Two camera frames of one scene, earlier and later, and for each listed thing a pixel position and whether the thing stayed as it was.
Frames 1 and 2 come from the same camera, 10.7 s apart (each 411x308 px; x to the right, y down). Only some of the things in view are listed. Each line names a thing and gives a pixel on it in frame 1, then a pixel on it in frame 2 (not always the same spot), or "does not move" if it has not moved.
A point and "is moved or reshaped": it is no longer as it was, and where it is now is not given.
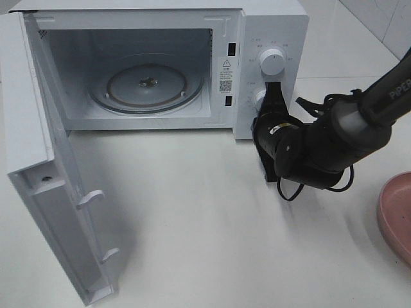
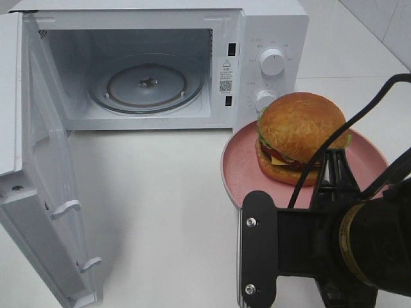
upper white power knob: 272,61 does not move
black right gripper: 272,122 → 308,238
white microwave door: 35,153 is moved or reshaped
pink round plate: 395,210 is moved or reshaped
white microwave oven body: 168,65 does not move
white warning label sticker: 225,75 does not move
